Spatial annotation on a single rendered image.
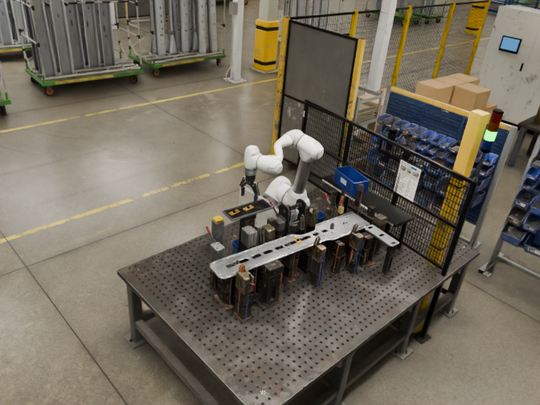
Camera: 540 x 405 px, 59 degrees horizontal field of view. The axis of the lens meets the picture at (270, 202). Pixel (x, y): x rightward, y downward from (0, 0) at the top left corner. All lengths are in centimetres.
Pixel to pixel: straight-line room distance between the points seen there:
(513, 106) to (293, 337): 765
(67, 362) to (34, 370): 22
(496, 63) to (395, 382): 720
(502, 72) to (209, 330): 802
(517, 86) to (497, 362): 635
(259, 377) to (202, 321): 57
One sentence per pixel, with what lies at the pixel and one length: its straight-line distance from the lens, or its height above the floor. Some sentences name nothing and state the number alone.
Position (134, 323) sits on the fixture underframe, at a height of 22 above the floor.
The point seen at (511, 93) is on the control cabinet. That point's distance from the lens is 1005.
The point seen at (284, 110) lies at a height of 84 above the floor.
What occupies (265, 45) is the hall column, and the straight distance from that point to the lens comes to 1109.
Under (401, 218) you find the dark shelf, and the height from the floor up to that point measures 103.
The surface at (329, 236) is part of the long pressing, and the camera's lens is 367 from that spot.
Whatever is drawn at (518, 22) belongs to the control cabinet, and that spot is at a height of 179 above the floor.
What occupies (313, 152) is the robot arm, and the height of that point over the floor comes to 152.
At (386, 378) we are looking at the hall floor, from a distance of 412.
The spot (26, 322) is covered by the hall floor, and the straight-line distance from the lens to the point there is 457.
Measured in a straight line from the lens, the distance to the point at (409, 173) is 401.
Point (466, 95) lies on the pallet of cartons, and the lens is 798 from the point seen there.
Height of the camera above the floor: 304
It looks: 31 degrees down
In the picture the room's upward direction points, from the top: 5 degrees clockwise
